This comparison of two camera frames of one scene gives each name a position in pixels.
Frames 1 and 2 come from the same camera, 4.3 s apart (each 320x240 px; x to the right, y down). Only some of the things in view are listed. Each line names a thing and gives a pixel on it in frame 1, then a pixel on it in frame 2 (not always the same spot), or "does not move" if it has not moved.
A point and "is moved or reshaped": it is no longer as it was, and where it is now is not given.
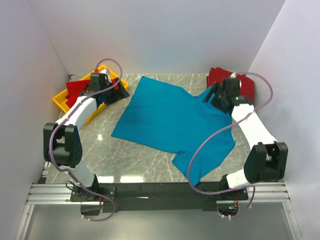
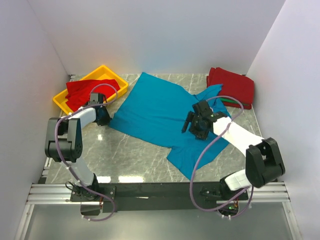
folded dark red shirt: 216,75 does not move
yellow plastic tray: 60,99 does not move
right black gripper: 214,88 -> 191,117
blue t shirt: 163,115 is moved or reshaped
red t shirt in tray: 78,88 does not move
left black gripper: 118,94 -> 105,121
